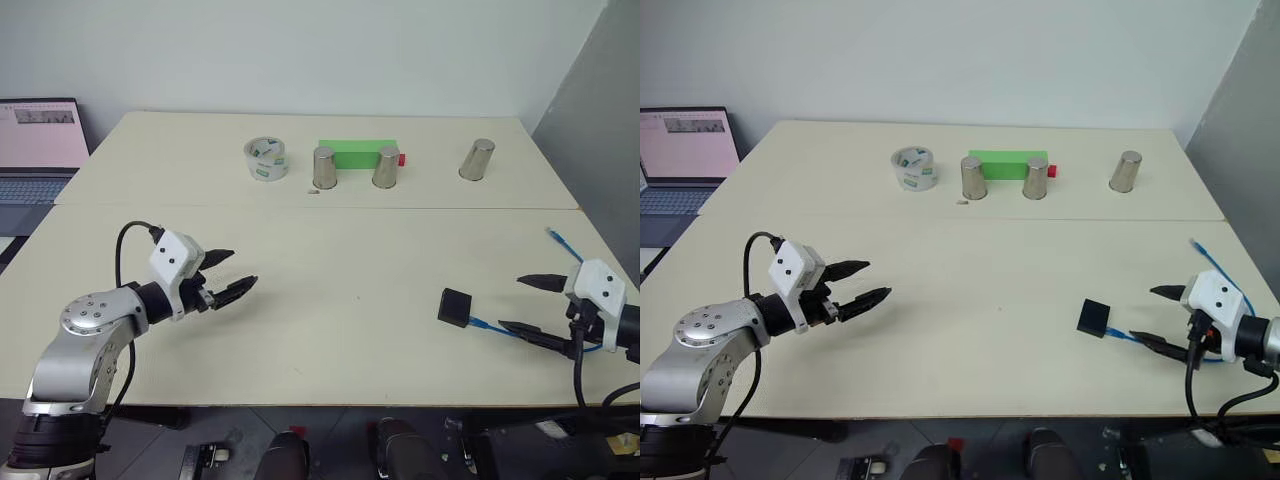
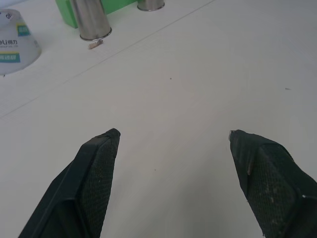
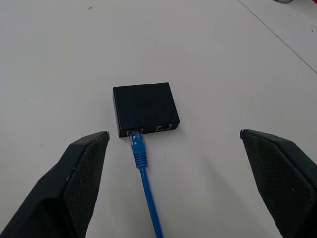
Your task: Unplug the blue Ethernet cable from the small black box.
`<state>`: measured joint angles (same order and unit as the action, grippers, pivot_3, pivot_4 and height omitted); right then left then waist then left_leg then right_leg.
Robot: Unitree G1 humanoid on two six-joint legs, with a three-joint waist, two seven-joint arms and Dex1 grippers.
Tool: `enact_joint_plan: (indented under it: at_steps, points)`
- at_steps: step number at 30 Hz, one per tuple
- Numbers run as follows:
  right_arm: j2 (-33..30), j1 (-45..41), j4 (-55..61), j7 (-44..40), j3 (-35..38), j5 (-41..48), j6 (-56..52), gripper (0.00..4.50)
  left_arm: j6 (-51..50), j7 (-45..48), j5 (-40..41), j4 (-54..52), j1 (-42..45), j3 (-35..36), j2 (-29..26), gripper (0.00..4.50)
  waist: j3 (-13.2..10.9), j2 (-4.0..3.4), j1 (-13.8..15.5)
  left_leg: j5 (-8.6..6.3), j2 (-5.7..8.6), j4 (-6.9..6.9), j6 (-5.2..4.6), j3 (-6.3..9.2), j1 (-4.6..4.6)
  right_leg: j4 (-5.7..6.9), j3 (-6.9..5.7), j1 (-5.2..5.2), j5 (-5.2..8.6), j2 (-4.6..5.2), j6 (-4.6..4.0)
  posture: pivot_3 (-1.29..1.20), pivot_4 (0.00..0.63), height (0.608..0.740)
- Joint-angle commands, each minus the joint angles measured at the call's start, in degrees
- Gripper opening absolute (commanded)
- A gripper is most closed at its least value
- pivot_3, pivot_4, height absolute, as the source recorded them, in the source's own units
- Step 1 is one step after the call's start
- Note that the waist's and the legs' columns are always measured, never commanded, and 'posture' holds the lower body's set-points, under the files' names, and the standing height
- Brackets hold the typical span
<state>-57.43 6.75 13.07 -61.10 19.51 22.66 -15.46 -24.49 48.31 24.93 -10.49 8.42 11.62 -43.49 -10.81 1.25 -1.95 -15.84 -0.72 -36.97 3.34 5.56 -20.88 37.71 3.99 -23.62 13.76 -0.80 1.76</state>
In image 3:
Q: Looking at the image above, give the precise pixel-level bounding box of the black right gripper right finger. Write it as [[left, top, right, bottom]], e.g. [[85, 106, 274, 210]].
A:
[[239, 128, 317, 238]]

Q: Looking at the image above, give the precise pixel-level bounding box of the blue Ethernet cable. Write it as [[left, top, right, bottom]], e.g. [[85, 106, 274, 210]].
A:
[[129, 129, 164, 238]]

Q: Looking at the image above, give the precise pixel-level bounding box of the black network switch box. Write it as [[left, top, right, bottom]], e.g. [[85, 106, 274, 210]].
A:
[[112, 82, 181, 138]]

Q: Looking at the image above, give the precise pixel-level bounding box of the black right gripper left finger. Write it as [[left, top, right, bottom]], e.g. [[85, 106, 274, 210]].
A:
[[0, 131, 110, 238]]

